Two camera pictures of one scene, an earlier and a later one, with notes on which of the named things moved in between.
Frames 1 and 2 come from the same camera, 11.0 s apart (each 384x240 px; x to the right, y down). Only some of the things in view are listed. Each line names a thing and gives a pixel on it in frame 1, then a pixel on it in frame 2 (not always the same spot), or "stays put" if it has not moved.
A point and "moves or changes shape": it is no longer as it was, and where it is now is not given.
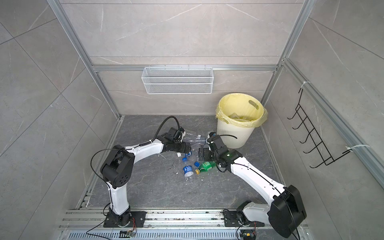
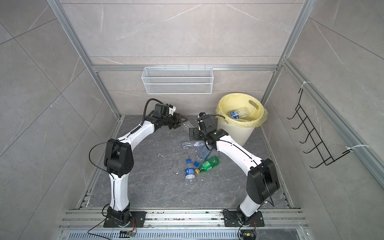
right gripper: x=206 y=151 to x=196 y=133
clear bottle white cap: x=198 y=139 moves or changes shape
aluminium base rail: x=89 y=224 stays put
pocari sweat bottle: x=187 y=155 to x=242 y=113
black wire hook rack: x=327 y=158 stays put
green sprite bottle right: x=205 y=166 stays put
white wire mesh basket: x=177 y=80 stays put
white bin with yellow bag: x=237 y=115 stays put
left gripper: x=184 y=149 to x=177 y=119
